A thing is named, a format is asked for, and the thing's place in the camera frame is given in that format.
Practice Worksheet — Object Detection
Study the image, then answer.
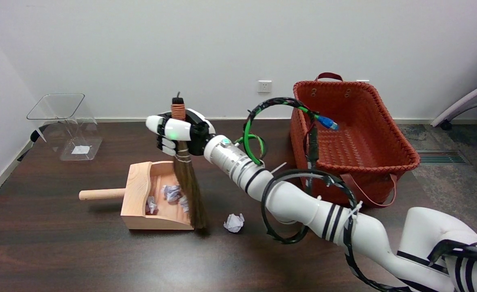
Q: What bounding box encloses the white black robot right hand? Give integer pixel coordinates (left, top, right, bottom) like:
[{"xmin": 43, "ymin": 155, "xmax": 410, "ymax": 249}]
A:
[{"xmin": 145, "ymin": 107, "xmax": 216, "ymax": 157}]

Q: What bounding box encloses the straw hand broom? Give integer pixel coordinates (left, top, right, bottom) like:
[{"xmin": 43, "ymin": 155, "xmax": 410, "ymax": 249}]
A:
[{"xmin": 170, "ymin": 92, "xmax": 208, "ymax": 234}]

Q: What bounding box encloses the red woven basket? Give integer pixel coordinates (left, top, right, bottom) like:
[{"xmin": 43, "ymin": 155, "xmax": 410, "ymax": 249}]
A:
[{"xmin": 289, "ymin": 72, "xmax": 421, "ymax": 208}]

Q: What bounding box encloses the wooden dustpan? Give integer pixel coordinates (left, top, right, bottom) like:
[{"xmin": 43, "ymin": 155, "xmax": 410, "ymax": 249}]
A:
[{"xmin": 79, "ymin": 161, "xmax": 195, "ymax": 231}]

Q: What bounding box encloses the clear acrylic container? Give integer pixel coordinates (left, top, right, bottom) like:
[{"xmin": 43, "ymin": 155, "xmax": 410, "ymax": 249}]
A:
[{"xmin": 26, "ymin": 93, "xmax": 103, "ymax": 161}]

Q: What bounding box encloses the floor vent grille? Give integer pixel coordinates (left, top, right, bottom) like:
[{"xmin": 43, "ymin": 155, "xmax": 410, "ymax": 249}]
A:
[{"xmin": 417, "ymin": 150, "xmax": 468, "ymax": 165}]

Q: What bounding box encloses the green cable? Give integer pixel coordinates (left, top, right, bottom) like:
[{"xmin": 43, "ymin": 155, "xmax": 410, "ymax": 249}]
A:
[{"xmin": 234, "ymin": 118, "xmax": 268, "ymax": 166}]

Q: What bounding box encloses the black braided cable bundle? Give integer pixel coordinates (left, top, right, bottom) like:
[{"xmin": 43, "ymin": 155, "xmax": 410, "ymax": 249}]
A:
[{"xmin": 244, "ymin": 97, "xmax": 340, "ymax": 195}]

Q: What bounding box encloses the black cable loop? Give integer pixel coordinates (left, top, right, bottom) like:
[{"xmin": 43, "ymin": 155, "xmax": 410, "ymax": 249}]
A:
[{"xmin": 261, "ymin": 168, "xmax": 417, "ymax": 292}]

